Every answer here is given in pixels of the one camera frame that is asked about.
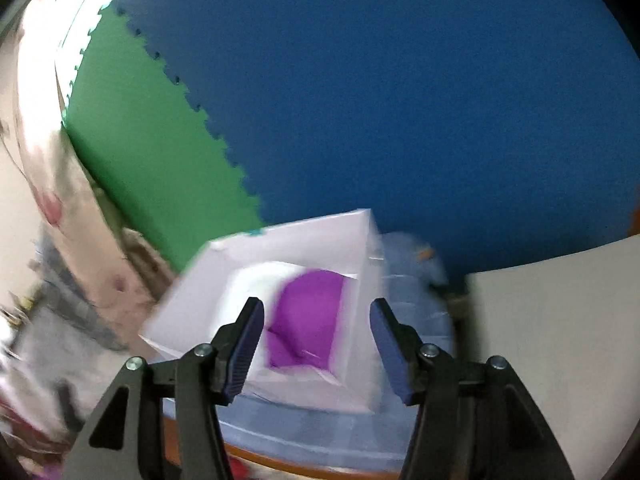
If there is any blue foam mat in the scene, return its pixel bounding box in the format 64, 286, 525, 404
116, 0, 640, 301

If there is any green foam mat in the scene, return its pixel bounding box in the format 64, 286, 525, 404
62, 7, 263, 268

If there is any white foam mat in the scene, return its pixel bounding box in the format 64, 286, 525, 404
52, 0, 133, 121

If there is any brown satin cloth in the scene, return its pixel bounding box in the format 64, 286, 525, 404
120, 227, 176, 311

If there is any blue checked cloth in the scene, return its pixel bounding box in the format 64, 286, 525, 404
162, 232, 456, 461

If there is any grey plaid cloth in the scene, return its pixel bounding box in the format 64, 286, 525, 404
30, 235, 131, 356

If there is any white leaf print cloth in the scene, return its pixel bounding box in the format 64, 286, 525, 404
0, 330, 116, 441

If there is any white cardboard shoe box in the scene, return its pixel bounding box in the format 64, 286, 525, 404
137, 208, 386, 416

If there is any beige floral curtain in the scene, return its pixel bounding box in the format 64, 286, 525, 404
10, 0, 166, 351

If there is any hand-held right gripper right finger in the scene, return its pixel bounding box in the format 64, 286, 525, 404
369, 297, 576, 480

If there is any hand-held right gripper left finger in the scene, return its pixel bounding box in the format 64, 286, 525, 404
60, 297, 266, 480

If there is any purple underwear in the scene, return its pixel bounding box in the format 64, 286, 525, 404
264, 269, 348, 372

